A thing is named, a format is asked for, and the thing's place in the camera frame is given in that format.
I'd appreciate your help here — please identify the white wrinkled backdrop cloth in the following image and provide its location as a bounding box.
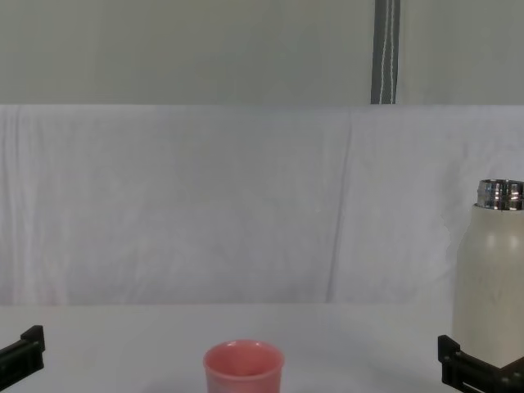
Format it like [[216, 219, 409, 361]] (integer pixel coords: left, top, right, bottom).
[[0, 102, 524, 306]]

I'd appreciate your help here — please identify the grey striped post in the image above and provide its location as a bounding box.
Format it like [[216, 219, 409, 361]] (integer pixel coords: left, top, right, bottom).
[[370, 0, 402, 106]]

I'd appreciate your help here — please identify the pink cup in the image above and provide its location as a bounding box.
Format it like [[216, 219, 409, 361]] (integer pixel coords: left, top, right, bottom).
[[202, 338, 286, 393]]

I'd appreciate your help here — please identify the cream vacuum bottle steel neck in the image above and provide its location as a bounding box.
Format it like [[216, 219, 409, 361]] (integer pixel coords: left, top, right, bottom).
[[451, 178, 524, 366]]

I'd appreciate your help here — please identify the white table cloth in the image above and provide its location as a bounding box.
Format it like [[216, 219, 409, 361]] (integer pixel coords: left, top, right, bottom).
[[0, 301, 524, 393]]

